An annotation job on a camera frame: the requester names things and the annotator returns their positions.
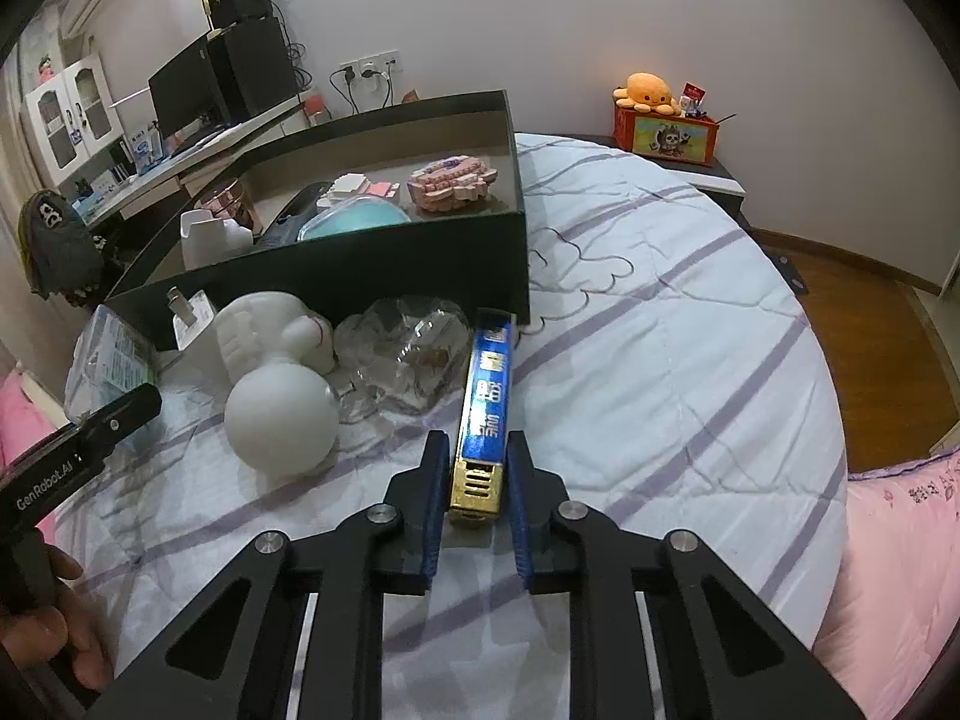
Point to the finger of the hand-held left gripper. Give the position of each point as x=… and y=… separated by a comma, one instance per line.
x=124, y=416

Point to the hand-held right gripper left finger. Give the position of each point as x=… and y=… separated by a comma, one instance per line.
x=431, y=510

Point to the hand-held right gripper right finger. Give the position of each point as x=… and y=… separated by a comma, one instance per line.
x=517, y=510

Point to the gold blue small box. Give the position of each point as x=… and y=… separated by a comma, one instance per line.
x=487, y=390

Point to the white plastic holder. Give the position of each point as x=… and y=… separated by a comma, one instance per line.
x=210, y=240

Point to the rose gold perfume bottle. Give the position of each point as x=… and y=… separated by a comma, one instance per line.
x=229, y=202

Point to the black cardboard box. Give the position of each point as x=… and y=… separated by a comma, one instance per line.
x=375, y=262

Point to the black remote control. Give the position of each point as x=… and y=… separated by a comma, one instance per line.
x=289, y=221

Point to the teal heart-shaped box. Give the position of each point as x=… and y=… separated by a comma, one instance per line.
x=352, y=221

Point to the pink white block toy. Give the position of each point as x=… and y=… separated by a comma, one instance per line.
x=352, y=187

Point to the person's left hand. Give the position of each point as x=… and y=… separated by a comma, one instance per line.
x=75, y=615

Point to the clear plastic package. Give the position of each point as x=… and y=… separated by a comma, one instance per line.
x=109, y=360

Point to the white plug adapter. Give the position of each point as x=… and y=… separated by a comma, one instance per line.
x=191, y=319

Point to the white rabbit lamp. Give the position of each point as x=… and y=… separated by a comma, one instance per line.
x=281, y=420

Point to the clear plastic bag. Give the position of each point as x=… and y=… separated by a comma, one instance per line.
x=405, y=345

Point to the grey jacket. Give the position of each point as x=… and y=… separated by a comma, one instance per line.
x=60, y=247

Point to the white desk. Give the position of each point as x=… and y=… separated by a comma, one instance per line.
x=172, y=169

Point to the cream curtain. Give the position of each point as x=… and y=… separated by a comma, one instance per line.
x=15, y=165

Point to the black keyboard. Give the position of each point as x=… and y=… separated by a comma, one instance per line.
x=199, y=141

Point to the white glass-door cabinet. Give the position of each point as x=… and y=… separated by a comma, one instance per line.
x=71, y=120

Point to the black computer monitor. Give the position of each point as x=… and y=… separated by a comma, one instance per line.
x=187, y=86

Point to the small pink doll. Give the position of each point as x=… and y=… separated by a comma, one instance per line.
x=46, y=70

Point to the grey bottle red cap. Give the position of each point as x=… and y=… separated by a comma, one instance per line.
x=316, y=109

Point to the black bathroom scale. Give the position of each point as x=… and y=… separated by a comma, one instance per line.
x=793, y=274

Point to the black computer tower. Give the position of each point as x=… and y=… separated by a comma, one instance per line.
x=255, y=67

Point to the pink quilt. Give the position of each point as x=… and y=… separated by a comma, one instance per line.
x=892, y=577

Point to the black white low cabinet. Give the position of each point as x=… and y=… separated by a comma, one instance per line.
x=720, y=180

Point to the red toy box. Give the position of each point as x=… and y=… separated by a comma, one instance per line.
x=667, y=135

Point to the black speaker box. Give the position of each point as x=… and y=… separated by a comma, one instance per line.
x=240, y=0

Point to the orange octopus plush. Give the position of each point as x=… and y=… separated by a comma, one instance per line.
x=649, y=90

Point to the red white small box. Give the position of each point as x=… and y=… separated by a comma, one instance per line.
x=694, y=97

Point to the white wall power outlet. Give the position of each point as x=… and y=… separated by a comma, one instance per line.
x=371, y=64

